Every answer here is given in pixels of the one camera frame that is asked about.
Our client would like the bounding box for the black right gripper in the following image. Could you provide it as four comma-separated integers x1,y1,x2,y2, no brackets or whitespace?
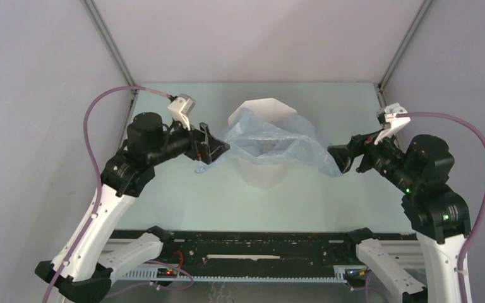
325,122,417,191

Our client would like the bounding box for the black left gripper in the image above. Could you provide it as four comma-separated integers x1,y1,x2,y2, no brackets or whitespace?
148,112,230,165

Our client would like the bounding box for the light blue plastic trash bag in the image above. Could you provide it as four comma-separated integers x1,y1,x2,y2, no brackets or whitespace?
195,109,342,177

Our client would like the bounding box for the white octagonal trash bin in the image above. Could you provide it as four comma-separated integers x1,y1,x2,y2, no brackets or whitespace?
227,98,297,189

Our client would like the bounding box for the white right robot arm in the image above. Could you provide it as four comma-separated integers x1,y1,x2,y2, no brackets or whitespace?
328,133,472,302

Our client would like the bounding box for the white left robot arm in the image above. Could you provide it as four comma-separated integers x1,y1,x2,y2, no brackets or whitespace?
35,112,230,302

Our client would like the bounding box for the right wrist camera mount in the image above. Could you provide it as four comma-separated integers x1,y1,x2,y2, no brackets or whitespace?
373,103,411,145

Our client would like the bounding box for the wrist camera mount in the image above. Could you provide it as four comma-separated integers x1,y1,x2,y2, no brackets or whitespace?
373,103,411,145
167,94,196,131

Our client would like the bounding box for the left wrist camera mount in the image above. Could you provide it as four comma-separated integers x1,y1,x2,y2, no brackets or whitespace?
167,94,196,131

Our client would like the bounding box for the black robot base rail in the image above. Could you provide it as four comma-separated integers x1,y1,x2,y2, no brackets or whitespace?
157,231,363,277

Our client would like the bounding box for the white slotted cable duct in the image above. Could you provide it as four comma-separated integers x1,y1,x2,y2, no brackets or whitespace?
119,266,347,283

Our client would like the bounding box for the right aluminium frame post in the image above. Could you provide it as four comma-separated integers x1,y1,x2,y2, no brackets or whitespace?
374,0,465,303

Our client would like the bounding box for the aluminium frame post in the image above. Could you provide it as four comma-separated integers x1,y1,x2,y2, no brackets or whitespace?
374,0,465,303
60,0,141,303

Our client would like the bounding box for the left aluminium frame post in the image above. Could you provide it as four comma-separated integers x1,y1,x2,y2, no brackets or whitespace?
60,0,141,303

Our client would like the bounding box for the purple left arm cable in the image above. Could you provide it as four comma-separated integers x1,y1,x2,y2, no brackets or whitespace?
41,85,172,303

